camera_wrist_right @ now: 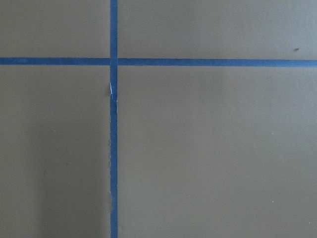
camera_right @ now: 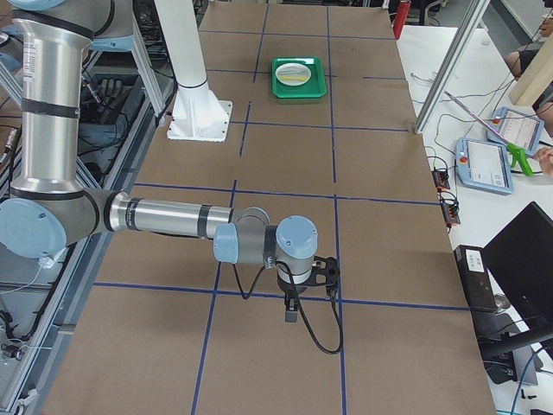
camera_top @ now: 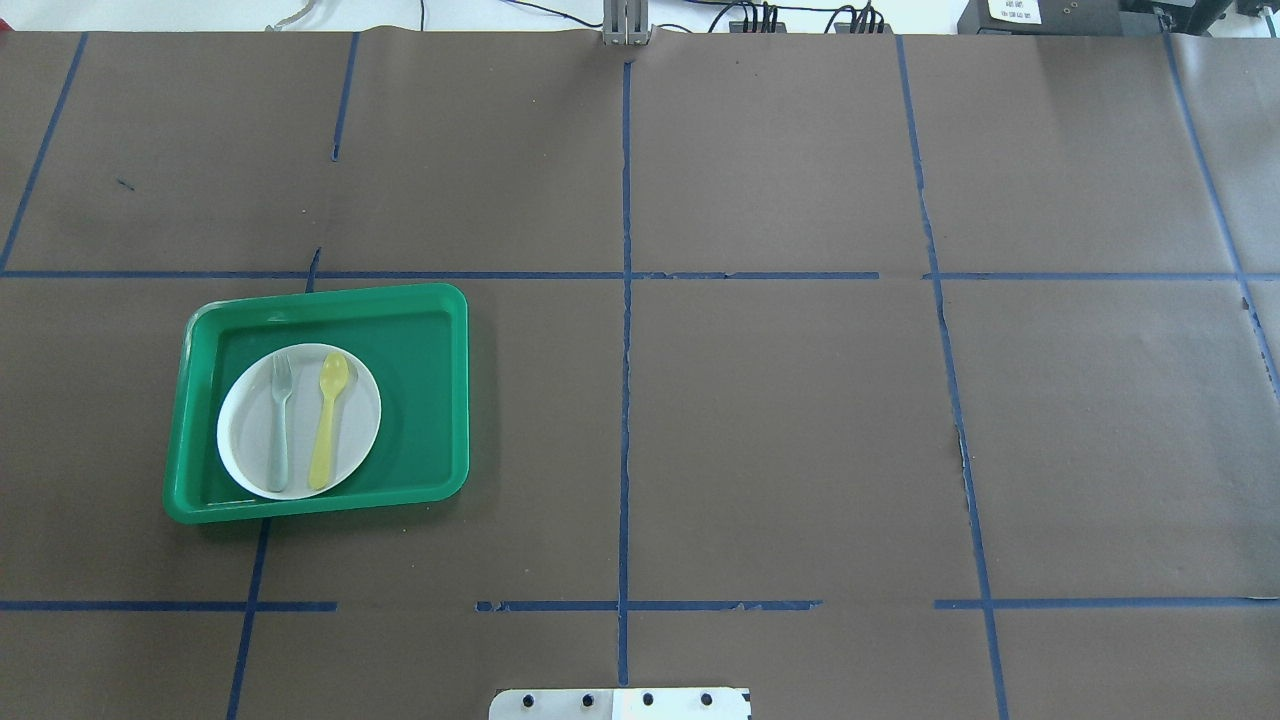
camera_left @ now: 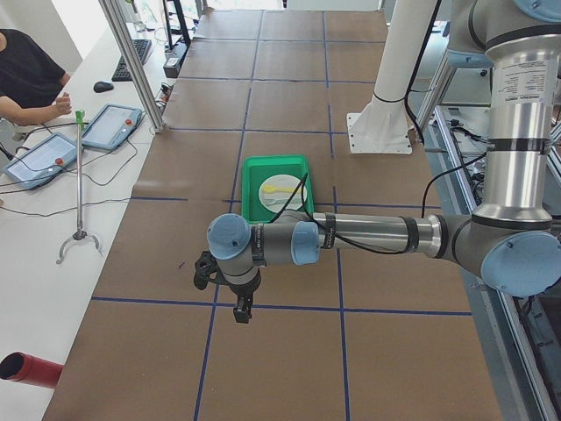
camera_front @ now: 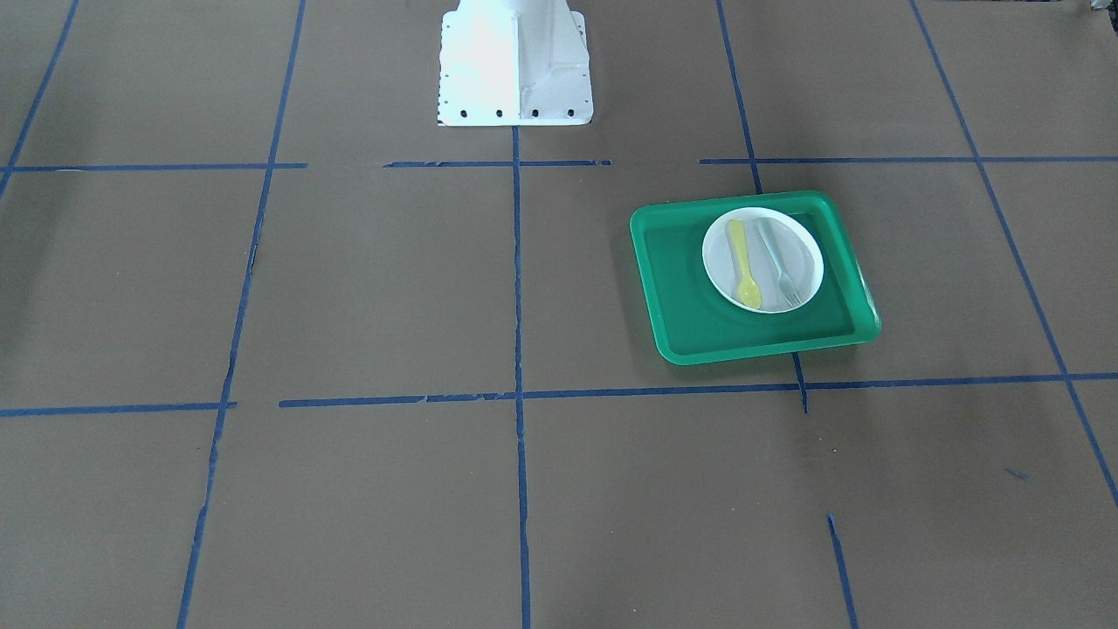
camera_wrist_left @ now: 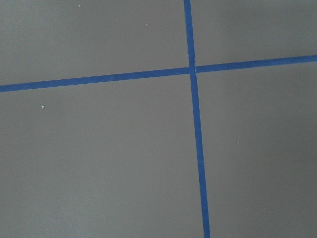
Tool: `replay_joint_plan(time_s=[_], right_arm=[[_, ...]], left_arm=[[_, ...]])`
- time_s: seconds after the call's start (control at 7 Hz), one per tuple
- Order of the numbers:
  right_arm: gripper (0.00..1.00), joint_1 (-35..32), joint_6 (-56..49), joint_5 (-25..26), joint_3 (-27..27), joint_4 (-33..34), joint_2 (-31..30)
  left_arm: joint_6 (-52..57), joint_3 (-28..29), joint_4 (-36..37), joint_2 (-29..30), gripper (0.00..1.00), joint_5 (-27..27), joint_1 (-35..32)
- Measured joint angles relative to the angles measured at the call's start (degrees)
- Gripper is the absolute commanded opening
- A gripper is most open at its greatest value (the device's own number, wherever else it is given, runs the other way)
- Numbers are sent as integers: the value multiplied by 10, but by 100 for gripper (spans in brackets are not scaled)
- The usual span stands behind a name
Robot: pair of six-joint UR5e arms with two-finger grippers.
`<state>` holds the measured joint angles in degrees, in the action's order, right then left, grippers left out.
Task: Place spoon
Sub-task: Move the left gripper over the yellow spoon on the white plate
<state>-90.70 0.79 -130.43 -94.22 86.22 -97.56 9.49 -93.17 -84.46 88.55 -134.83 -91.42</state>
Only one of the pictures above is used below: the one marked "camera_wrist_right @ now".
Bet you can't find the vertical blue tape strip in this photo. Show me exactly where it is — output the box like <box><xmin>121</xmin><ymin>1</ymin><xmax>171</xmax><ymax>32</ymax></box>
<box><xmin>109</xmin><ymin>0</ymin><xmax>118</xmax><ymax>238</ymax></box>

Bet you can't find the horizontal blue tape strip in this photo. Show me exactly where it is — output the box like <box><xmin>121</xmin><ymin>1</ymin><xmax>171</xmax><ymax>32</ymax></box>
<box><xmin>0</xmin><ymin>57</ymin><xmax>317</xmax><ymax>67</ymax></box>

